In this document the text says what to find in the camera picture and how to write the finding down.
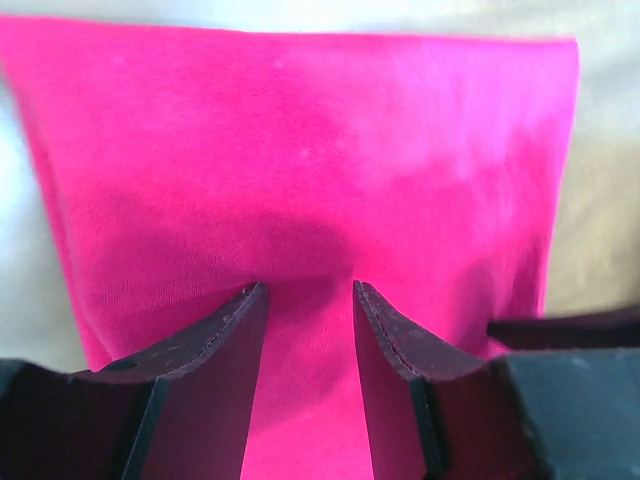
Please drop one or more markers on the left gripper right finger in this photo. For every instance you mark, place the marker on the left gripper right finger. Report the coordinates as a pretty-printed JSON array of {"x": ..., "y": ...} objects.
[{"x": 563, "y": 403}]

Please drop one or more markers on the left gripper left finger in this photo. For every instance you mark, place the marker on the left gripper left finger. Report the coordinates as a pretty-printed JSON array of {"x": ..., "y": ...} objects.
[{"x": 179, "y": 409}]

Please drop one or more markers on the red t shirt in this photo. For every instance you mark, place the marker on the red t shirt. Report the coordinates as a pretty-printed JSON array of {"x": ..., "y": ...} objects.
[{"x": 179, "y": 164}]

